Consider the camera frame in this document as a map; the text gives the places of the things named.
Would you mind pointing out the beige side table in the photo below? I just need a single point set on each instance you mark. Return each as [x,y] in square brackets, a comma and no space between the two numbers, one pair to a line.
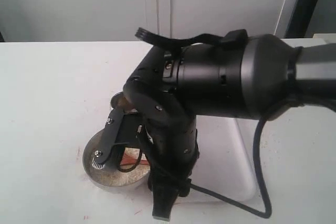
[327,37]

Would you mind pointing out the dark brown bowl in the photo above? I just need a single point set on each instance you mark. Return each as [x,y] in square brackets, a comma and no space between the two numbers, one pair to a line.
[118,101]

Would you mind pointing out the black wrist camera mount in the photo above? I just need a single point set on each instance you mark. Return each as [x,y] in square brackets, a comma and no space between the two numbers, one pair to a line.
[108,139]

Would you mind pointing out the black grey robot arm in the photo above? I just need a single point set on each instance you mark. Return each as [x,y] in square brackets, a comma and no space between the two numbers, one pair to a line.
[234,76]

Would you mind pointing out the metal rice bowl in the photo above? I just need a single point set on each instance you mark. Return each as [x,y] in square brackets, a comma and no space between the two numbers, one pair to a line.
[112,181]

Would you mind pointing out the white cabinet doors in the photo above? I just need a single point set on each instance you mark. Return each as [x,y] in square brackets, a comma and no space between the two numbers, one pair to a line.
[117,20]

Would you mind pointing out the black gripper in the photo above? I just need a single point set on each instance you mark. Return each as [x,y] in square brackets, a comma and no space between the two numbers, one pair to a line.
[168,140]

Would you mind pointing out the brown wooden spoon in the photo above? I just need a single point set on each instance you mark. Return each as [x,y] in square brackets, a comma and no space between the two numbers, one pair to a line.
[130,161]

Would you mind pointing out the dark door frame post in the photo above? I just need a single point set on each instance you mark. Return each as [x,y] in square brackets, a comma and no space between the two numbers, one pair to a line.
[300,18]

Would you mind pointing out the white plastic tray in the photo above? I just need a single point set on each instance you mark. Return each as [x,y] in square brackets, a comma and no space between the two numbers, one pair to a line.
[223,165]

